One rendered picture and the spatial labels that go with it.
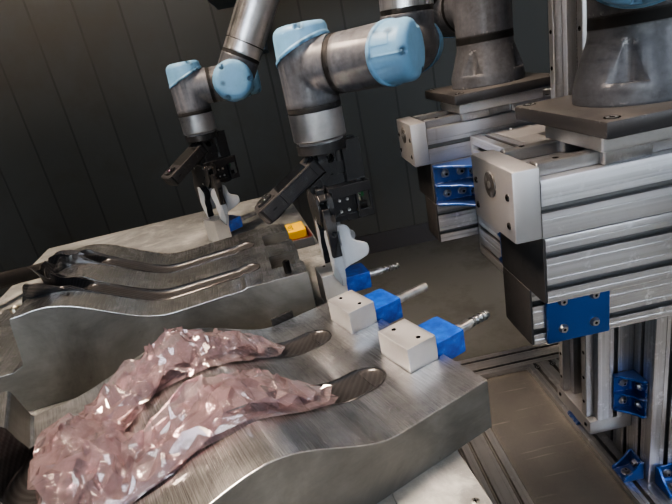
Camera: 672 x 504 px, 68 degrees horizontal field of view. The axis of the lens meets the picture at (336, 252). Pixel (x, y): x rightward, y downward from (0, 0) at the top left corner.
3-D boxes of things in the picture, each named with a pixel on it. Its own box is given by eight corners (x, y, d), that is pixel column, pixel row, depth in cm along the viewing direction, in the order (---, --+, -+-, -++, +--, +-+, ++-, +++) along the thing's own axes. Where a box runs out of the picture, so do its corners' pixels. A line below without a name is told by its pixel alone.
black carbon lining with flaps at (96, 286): (256, 250, 87) (242, 198, 84) (265, 285, 72) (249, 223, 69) (47, 304, 82) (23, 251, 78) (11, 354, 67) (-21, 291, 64)
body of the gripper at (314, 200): (376, 218, 73) (362, 135, 68) (319, 234, 71) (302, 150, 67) (360, 207, 80) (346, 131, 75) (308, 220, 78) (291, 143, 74)
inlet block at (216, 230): (251, 222, 130) (246, 202, 128) (263, 223, 126) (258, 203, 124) (208, 240, 122) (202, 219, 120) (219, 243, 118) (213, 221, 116)
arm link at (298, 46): (312, 17, 60) (256, 31, 64) (329, 110, 64) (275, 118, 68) (342, 15, 66) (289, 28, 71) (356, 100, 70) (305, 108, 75)
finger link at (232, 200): (249, 216, 119) (234, 179, 117) (228, 225, 115) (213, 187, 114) (243, 218, 121) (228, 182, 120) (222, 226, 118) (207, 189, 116)
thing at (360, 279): (395, 274, 84) (391, 245, 82) (407, 285, 79) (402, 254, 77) (320, 296, 81) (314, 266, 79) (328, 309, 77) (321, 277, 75)
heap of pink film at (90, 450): (274, 337, 60) (258, 278, 57) (353, 410, 45) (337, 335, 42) (37, 445, 49) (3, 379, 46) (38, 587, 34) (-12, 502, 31)
